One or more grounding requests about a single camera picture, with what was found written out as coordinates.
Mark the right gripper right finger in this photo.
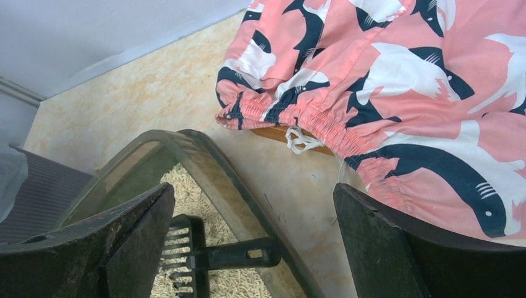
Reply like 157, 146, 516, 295
333, 183, 525, 297

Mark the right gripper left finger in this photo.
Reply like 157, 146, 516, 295
1, 183, 175, 297

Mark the black litter scoop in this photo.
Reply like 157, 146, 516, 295
160, 214, 282, 297

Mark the brown litter box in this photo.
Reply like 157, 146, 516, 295
57, 129, 323, 297

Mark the blue-lined trash bin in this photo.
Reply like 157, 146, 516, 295
1, 148, 93, 243

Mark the pink patterned cloth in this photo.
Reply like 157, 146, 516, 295
216, 1, 525, 241

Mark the wooden board under cloth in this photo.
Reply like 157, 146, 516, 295
251, 125, 336, 157

